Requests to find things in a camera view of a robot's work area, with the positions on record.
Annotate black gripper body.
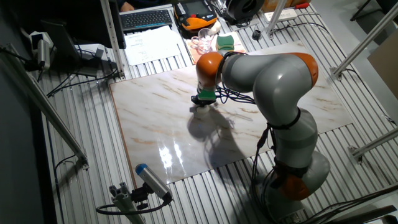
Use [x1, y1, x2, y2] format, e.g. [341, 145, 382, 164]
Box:
[190, 95, 217, 106]

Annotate green and yellow sponge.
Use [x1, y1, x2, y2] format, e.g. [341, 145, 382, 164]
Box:
[216, 34, 236, 52]

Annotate person's bare hand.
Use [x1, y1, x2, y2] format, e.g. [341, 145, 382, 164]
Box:
[119, 1, 136, 12]

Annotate orange and white cloth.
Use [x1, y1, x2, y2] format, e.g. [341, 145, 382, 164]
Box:
[186, 30, 247, 65]

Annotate marble pattern board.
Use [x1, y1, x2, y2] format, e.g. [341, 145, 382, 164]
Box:
[108, 39, 354, 189]

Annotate clear glass jug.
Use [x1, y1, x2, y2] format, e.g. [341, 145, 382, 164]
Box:
[190, 27, 216, 55]

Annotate white paper sheet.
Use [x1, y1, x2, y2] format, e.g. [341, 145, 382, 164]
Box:
[123, 25, 183, 67]

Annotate white rounded object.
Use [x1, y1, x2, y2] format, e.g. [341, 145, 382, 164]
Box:
[207, 21, 222, 34]

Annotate orange and black teach pendant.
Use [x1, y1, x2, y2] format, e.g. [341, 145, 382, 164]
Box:
[173, 0, 218, 32]

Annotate black computer keyboard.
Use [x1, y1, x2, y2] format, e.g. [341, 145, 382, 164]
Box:
[119, 9, 174, 32]

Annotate black round reel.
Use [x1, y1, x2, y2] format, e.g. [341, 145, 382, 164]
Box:
[224, 0, 266, 26]

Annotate brown cardboard box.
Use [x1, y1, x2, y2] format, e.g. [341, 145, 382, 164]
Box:
[261, 0, 312, 13]

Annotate white power strip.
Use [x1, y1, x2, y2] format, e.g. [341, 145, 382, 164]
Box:
[264, 8, 299, 22]

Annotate short aluminium profile stub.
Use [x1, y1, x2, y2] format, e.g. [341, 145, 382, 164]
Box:
[108, 182, 147, 224]

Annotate long slanted aluminium beam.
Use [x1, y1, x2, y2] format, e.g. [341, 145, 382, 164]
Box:
[0, 43, 90, 170]

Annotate black monitor stand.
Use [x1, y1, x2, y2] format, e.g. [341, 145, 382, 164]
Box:
[40, 19, 109, 78]

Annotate black computer monitor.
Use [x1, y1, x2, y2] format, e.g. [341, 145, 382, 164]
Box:
[18, 0, 127, 50]

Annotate brown cardboard panel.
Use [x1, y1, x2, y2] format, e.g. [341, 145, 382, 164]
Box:
[366, 29, 398, 100]

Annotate black flat bar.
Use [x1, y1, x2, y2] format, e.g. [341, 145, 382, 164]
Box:
[323, 204, 398, 224]

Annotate black office chair base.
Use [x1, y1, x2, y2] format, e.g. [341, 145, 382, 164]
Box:
[349, 0, 398, 22]

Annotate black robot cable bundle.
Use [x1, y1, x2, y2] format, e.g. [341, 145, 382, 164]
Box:
[214, 51, 280, 224]

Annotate silver camera with blue cap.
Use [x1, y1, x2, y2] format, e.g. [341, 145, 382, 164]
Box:
[135, 163, 174, 203]

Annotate aluminium frame post by monitor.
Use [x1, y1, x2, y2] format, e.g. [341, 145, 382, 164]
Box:
[99, 0, 126, 78]

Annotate black camera clamp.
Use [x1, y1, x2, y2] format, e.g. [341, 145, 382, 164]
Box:
[130, 183, 153, 211]

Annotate aluminium frame post by power strip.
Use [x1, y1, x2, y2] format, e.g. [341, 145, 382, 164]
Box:
[264, 0, 287, 40]

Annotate black monitor cables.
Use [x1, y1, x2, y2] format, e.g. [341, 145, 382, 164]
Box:
[46, 67, 119, 98]

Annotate black camera cable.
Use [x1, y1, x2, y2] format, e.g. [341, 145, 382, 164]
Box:
[95, 198, 172, 216]

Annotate thin black hanging cable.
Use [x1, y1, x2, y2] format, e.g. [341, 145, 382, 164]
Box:
[54, 154, 77, 224]

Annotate silver camera on white mount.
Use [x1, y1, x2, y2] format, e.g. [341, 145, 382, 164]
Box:
[29, 30, 53, 71]

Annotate low aluminium beam with bracket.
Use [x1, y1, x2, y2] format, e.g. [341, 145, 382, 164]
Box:
[347, 127, 398, 165]

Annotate slanted aluminium beam with bracket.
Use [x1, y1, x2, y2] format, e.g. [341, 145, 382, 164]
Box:
[329, 1, 398, 82]

